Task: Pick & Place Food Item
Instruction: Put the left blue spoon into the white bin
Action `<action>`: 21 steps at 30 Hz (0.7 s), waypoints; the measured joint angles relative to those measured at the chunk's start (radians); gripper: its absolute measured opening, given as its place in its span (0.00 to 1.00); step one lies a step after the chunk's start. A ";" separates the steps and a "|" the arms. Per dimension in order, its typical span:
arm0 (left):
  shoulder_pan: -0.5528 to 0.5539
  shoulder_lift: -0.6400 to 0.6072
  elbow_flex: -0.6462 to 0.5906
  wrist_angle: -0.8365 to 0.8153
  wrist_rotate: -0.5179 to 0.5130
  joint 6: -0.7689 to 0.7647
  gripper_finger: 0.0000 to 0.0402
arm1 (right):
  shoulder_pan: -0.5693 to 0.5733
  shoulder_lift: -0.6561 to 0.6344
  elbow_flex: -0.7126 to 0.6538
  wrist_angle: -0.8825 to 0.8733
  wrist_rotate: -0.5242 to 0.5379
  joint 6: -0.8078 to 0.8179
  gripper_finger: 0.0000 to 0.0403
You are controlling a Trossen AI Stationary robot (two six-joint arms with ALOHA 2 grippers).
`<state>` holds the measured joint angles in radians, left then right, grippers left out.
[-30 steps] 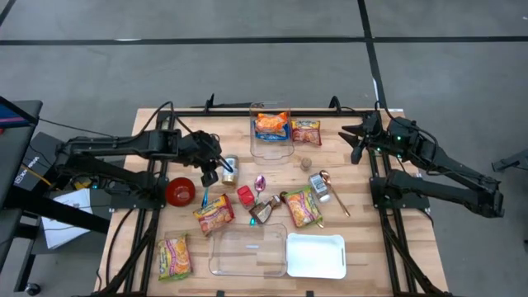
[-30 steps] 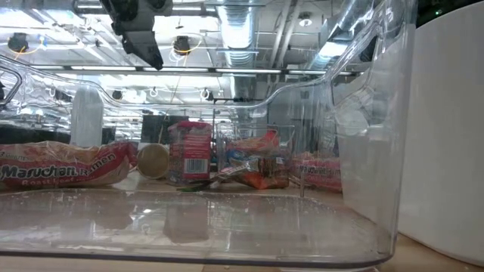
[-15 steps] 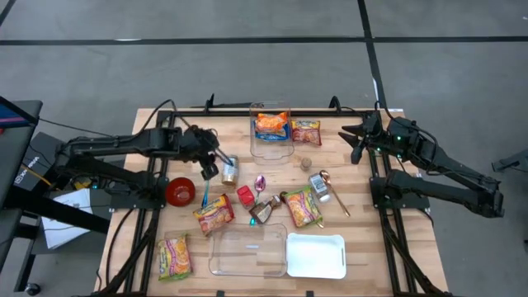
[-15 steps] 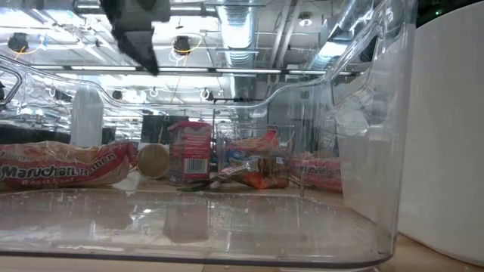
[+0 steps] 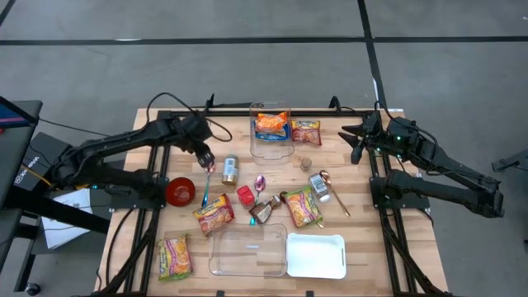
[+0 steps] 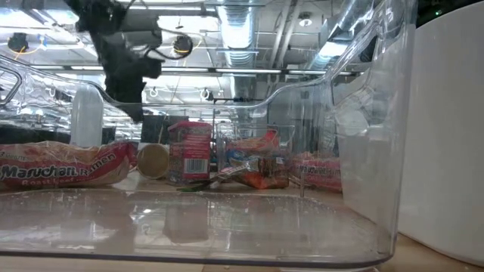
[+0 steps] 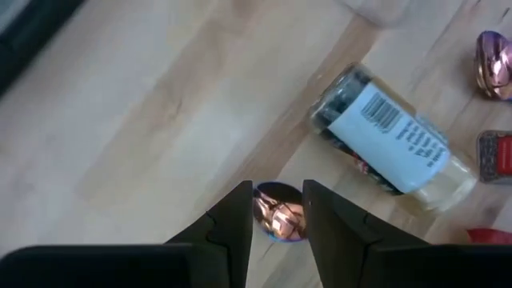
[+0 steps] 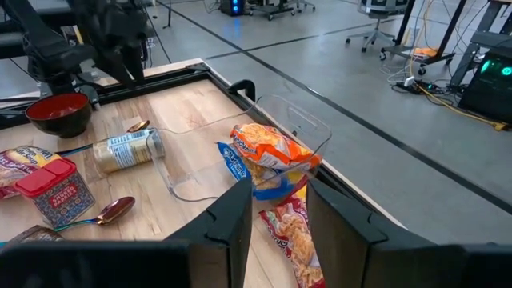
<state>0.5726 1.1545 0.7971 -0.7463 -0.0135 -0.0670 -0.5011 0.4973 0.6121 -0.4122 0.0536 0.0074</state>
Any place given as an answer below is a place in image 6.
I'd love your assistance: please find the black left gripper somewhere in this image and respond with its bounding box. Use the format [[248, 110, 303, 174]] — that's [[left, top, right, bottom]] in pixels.
[[100, 36, 163, 123]]

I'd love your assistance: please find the furikake seasoning glass jar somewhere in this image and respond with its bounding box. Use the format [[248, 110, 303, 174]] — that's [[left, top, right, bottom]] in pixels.
[[136, 143, 170, 181]]

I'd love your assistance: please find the red paprika tin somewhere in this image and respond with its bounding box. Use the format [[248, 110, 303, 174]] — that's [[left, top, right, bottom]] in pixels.
[[167, 120, 213, 186]]

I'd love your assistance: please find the roast beef ramen packet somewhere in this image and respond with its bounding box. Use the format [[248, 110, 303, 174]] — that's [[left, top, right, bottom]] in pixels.
[[0, 140, 139, 190]]

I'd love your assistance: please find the blue ramen packet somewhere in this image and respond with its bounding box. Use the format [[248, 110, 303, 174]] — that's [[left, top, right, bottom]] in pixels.
[[226, 149, 265, 162]]

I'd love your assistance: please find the lime chili shrimp ramen packet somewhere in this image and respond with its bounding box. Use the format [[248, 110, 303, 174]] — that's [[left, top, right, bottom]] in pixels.
[[290, 153, 343, 193]]

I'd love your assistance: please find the white building column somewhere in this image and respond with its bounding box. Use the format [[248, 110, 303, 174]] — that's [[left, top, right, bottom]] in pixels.
[[70, 85, 105, 148]]

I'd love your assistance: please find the black ceiling-mounted device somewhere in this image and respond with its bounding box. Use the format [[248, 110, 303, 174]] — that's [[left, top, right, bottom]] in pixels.
[[7, 32, 29, 53], [172, 36, 194, 60]]

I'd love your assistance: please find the orange ramen packet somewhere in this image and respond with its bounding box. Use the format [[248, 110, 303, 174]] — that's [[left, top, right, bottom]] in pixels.
[[225, 130, 281, 156]]

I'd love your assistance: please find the wide clear plastic bin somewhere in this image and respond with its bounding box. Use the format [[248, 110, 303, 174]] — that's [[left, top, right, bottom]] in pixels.
[[0, 0, 419, 271]]

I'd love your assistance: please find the white plastic bin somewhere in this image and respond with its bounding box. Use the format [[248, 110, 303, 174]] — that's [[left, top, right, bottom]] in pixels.
[[396, 0, 484, 267]]

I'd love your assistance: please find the silver ventilation duct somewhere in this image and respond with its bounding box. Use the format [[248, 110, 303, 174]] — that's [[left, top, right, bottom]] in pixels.
[[217, 0, 262, 69]]

